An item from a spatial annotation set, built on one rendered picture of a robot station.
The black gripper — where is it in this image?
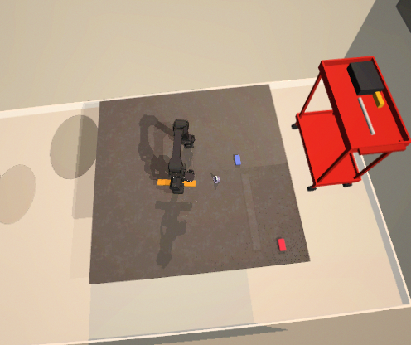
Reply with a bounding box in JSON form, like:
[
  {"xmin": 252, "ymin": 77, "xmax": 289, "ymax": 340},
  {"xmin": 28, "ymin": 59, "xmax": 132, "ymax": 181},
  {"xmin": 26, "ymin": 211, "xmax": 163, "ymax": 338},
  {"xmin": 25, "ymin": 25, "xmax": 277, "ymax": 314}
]
[{"xmin": 172, "ymin": 163, "xmax": 186, "ymax": 194}]

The orange bar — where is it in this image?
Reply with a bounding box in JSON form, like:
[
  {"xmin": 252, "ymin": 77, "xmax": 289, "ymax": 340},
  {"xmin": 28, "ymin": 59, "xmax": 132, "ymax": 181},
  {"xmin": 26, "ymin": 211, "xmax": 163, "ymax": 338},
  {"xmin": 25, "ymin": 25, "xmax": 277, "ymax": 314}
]
[{"xmin": 157, "ymin": 179, "xmax": 196, "ymax": 187}]

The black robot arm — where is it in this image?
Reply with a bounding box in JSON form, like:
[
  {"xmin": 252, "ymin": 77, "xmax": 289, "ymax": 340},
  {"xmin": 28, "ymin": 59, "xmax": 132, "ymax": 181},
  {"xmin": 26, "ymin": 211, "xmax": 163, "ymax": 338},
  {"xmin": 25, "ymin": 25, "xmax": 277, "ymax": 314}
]
[{"xmin": 168, "ymin": 119, "xmax": 195, "ymax": 191}]

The red rectangular block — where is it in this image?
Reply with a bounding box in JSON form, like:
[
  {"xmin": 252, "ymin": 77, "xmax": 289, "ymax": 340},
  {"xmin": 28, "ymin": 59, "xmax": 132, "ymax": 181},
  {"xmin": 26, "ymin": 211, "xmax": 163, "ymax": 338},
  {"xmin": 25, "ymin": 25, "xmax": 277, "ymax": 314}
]
[{"xmin": 278, "ymin": 239, "xmax": 286, "ymax": 250}]

